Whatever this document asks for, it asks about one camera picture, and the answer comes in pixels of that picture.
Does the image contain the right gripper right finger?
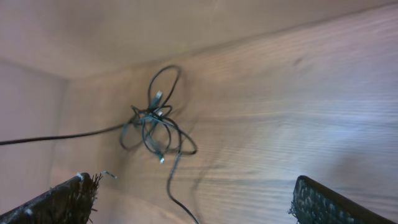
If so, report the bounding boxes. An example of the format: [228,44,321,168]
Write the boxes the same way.
[288,175,395,224]

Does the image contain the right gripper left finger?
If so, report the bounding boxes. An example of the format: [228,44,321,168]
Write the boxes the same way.
[1,172,103,224]

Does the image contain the black USB cable short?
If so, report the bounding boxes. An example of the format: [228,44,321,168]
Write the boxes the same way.
[1,65,183,158]

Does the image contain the black USB cable long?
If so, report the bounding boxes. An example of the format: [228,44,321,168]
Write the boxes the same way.
[119,106,199,224]

